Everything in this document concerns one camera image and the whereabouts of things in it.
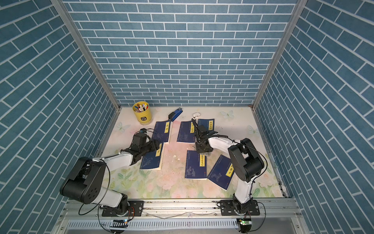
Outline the blue book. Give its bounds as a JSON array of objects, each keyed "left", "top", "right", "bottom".
[
  {"left": 185, "top": 150, "right": 207, "bottom": 180},
  {"left": 177, "top": 121, "right": 195, "bottom": 143},
  {"left": 152, "top": 121, "right": 172, "bottom": 143},
  {"left": 198, "top": 119, "right": 215, "bottom": 132},
  {"left": 207, "top": 155, "right": 234, "bottom": 190},
  {"left": 140, "top": 143, "right": 165, "bottom": 170}
]

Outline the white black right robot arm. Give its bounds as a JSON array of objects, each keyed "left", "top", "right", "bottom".
[{"left": 192, "top": 121, "right": 268, "bottom": 214}]

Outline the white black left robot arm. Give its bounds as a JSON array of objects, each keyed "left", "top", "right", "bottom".
[{"left": 59, "top": 132, "right": 161, "bottom": 216}]

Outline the small white stapler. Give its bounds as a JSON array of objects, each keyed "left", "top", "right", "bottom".
[{"left": 193, "top": 112, "right": 201, "bottom": 119}]

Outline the yellow pen cup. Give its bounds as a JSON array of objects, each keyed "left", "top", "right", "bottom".
[{"left": 132, "top": 101, "right": 153, "bottom": 125}]

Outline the blue black stapler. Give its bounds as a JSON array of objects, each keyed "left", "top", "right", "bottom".
[{"left": 168, "top": 108, "right": 183, "bottom": 121}]

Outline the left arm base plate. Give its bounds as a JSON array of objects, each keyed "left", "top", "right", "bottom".
[{"left": 101, "top": 200, "right": 144, "bottom": 218}]

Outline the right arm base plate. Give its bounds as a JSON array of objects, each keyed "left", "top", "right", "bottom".
[{"left": 217, "top": 199, "right": 260, "bottom": 216}]

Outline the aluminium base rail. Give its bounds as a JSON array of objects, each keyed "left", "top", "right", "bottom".
[{"left": 58, "top": 198, "right": 303, "bottom": 221}]

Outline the white cable duct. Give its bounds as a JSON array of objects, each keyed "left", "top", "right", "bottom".
[{"left": 66, "top": 218, "right": 238, "bottom": 231}]

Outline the aluminium corner post left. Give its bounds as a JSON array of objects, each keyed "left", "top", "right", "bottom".
[{"left": 51, "top": 0, "right": 120, "bottom": 111}]

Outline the aluminium corner post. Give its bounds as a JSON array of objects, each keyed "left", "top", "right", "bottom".
[
  {"left": 51, "top": 0, "right": 120, "bottom": 111},
  {"left": 252, "top": 0, "right": 307, "bottom": 111}
]

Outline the aluminium corner post right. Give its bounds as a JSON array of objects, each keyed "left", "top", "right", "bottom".
[{"left": 252, "top": 0, "right": 307, "bottom": 111}]

